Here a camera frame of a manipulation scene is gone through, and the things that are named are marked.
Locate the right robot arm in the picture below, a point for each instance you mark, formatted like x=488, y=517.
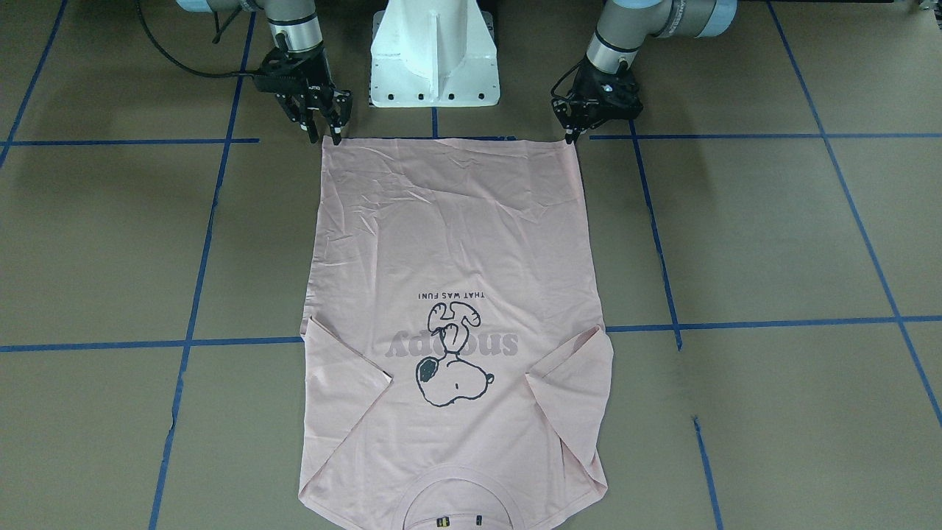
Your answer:
x=294, y=25

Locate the pink Snoopy t-shirt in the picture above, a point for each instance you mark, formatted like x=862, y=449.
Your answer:
x=457, y=369

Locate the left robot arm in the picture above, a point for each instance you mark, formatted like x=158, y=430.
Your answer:
x=623, y=27

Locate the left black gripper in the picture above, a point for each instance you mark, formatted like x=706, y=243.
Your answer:
x=589, y=79

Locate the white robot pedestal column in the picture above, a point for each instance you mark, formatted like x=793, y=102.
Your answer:
x=433, y=54

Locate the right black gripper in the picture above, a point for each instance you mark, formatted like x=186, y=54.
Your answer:
x=307, y=70

